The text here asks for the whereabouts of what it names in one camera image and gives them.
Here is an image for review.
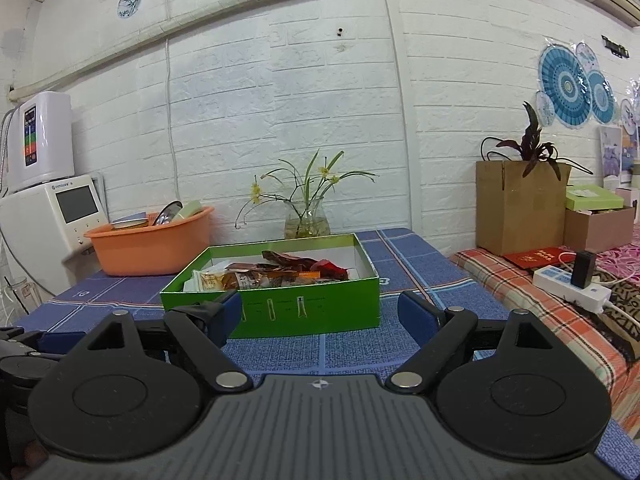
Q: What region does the glass vase with flowers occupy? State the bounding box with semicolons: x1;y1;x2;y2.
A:
233;148;378;240

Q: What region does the glass jar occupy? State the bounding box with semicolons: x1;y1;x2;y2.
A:
3;276;42;318

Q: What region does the white power strip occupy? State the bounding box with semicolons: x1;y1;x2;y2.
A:
533;266;611;314

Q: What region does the clear orange dried fruit bag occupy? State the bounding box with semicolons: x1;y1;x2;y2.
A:
220;270;321;289

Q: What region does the white foil snack bag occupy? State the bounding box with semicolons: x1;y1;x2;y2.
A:
182;261;231;292

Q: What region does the red booklet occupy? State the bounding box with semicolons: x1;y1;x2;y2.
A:
503;247;575;270

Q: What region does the white water purifier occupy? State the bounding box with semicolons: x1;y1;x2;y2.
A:
8;91;75;193

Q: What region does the orange plastic basin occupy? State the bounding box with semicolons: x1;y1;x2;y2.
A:
85;206;214;276

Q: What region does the red snack bag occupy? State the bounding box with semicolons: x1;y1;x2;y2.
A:
262;250;348;281

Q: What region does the small brown cardboard box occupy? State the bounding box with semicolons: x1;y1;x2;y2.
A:
564;207;636;254

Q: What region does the green ceramic dish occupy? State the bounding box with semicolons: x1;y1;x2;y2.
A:
171;200;202;222

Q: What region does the black charger plug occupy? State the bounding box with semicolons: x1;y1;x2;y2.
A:
570;250;597;289

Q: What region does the blue checked tablecloth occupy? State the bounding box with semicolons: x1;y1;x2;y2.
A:
36;229;639;479

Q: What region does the metal bowl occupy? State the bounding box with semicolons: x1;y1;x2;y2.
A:
153;200;183;226

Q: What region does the dark purple potted plant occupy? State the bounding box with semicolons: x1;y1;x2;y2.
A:
480;102;594;181

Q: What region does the plaid orange bed sheet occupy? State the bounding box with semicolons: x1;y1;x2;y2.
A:
450;249;639;438

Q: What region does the small green box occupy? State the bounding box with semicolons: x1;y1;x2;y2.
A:
565;184;624;211

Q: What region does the white screen appliance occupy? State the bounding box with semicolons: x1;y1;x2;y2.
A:
1;174;107;298

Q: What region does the green cardboard box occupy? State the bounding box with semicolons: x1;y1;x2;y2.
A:
160;234;380;339

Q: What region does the blue paper fan decoration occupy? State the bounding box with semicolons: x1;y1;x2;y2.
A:
534;41;638;136

